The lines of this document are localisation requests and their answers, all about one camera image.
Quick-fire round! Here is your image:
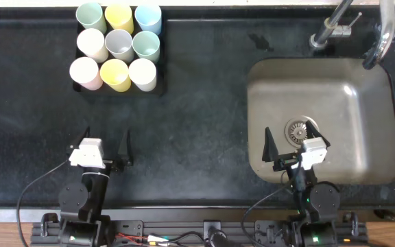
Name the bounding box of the yellow cup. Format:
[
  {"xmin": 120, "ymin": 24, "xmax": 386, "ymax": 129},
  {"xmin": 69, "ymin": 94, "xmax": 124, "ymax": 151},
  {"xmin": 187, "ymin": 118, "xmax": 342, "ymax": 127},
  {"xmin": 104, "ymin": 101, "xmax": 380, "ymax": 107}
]
[
  {"xmin": 104, "ymin": 3, "xmax": 135, "ymax": 34},
  {"xmin": 99, "ymin": 58, "xmax": 132, "ymax": 93}
]

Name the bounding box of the black cable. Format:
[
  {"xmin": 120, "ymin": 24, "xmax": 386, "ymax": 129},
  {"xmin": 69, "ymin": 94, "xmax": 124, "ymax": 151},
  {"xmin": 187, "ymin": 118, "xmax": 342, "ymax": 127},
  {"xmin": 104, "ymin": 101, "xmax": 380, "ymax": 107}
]
[
  {"xmin": 240, "ymin": 160, "xmax": 304, "ymax": 247},
  {"xmin": 15, "ymin": 160, "xmax": 71, "ymax": 247}
]

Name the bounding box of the mounting rail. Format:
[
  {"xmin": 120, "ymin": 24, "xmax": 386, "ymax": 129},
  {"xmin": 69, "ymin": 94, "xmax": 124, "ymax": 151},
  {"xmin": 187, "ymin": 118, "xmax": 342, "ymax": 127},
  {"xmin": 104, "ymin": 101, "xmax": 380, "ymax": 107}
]
[{"xmin": 31, "ymin": 211, "xmax": 370, "ymax": 247}]

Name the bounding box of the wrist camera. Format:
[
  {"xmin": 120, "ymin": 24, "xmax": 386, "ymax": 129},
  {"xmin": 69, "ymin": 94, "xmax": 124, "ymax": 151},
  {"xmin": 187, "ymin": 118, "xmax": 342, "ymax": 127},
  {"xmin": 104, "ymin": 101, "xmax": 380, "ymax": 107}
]
[
  {"xmin": 68, "ymin": 137, "xmax": 106, "ymax": 169},
  {"xmin": 299, "ymin": 137, "xmax": 328, "ymax": 171}
]

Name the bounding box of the steel tap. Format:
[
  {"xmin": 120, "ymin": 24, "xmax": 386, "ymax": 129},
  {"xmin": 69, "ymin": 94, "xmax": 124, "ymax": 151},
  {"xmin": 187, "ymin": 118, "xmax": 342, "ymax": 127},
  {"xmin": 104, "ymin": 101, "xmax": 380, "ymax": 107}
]
[{"xmin": 308, "ymin": 0, "xmax": 395, "ymax": 71}]

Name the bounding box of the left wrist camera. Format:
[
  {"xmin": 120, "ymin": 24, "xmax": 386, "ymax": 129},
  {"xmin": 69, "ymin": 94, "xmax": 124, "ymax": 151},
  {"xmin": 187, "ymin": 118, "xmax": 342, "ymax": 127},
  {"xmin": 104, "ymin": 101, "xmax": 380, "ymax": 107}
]
[{"xmin": 68, "ymin": 137, "xmax": 106, "ymax": 169}]

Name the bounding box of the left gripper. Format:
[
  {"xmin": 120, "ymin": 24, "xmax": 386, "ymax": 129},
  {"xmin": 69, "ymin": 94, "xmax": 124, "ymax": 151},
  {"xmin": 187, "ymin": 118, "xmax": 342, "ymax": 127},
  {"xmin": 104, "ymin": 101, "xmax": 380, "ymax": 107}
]
[{"xmin": 75, "ymin": 126, "xmax": 134, "ymax": 172}]

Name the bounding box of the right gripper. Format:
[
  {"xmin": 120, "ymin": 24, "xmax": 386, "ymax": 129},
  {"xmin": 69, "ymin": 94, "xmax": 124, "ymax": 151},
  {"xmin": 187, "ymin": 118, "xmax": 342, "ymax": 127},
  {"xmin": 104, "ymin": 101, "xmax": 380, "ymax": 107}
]
[{"xmin": 261, "ymin": 119, "xmax": 331, "ymax": 173}]

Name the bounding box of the green cup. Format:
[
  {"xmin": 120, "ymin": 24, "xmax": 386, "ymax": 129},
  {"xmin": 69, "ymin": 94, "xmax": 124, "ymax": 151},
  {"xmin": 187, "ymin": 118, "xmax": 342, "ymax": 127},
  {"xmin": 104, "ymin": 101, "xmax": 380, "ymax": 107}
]
[
  {"xmin": 75, "ymin": 1, "xmax": 108, "ymax": 34},
  {"xmin": 132, "ymin": 30, "xmax": 161, "ymax": 64}
]

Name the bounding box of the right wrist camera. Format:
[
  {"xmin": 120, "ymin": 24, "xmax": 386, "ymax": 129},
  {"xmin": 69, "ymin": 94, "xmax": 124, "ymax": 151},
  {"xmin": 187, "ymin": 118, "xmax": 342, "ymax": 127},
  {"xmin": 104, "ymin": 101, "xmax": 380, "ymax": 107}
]
[{"xmin": 299, "ymin": 137, "xmax": 328, "ymax": 171}]

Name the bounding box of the blue cup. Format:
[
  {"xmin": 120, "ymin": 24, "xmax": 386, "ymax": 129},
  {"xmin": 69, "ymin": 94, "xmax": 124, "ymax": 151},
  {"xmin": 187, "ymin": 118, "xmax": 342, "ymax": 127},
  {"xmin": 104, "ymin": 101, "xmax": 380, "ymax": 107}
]
[{"xmin": 134, "ymin": 3, "xmax": 163, "ymax": 36}]

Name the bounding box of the white cup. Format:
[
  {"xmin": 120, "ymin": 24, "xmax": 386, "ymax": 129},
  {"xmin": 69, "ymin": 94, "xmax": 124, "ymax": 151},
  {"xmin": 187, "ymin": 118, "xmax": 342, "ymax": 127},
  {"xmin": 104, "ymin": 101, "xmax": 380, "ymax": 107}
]
[
  {"xmin": 76, "ymin": 27, "xmax": 110, "ymax": 64},
  {"xmin": 128, "ymin": 58, "xmax": 158, "ymax": 93}
]

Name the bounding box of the pink cup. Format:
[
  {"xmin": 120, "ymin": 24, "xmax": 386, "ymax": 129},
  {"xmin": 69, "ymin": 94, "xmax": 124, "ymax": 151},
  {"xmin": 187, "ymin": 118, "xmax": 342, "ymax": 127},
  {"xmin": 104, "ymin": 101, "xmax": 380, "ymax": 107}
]
[{"xmin": 69, "ymin": 56, "xmax": 104, "ymax": 91}]

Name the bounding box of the grey cup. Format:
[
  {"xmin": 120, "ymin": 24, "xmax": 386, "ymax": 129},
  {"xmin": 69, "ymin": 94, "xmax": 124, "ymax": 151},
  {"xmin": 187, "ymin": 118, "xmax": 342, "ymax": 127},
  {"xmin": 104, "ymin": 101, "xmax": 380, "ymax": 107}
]
[{"xmin": 104, "ymin": 28, "xmax": 136, "ymax": 64}]

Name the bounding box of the steel sink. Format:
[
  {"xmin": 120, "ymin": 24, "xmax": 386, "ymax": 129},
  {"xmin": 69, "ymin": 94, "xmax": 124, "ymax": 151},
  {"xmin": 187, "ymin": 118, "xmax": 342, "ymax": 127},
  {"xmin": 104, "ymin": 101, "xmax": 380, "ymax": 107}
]
[{"xmin": 246, "ymin": 56, "xmax": 395, "ymax": 186}]

